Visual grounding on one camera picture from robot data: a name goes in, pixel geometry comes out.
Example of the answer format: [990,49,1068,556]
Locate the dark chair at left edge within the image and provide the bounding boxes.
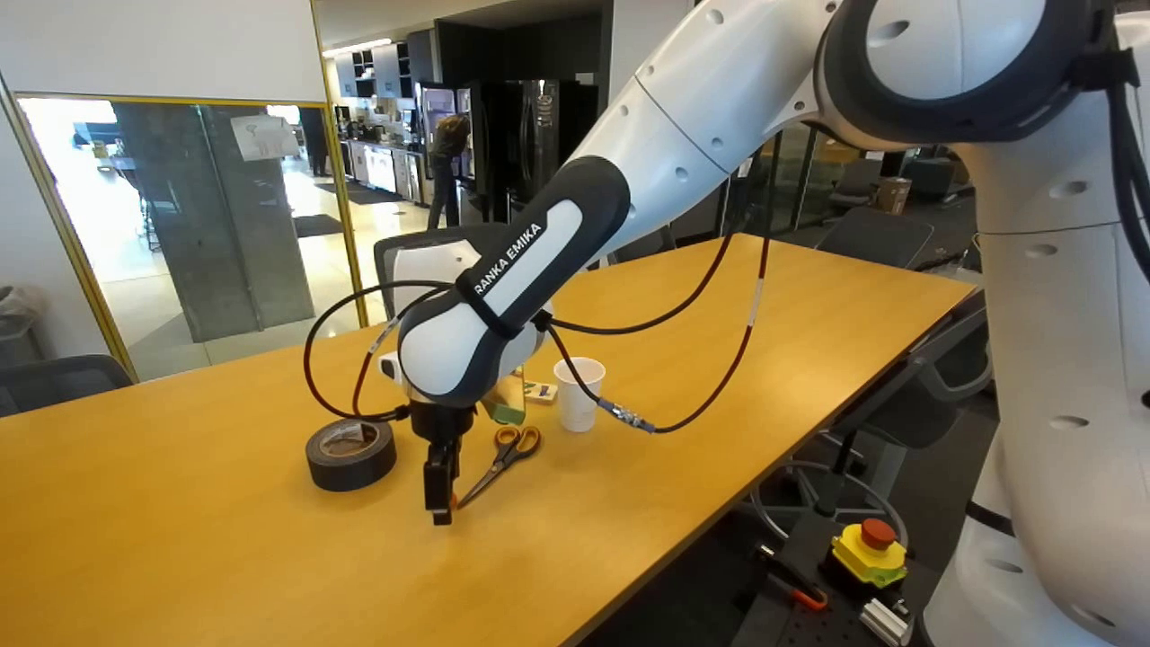
[0,356,128,418]

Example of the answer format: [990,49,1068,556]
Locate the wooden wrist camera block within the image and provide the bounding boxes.
[480,375,529,426]

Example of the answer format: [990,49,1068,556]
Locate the grey office chair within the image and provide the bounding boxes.
[751,299,990,541]

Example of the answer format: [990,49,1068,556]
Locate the orange handled scissors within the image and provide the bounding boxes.
[457,429,544,506]

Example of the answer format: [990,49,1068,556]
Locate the black tape roll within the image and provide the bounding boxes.
[305,422,395,494]

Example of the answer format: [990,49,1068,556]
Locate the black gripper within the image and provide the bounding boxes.
[414,404,474,526]

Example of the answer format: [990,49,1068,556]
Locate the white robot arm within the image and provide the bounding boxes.
[399,0,1150,647]

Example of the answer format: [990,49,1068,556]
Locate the yellow red emergency stop button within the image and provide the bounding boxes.
[831,517,905,589]

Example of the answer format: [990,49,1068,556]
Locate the white paper cup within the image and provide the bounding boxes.
[554,356,608,433]

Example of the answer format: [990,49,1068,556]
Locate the dark office chair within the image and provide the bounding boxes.
[372,224,504,324]

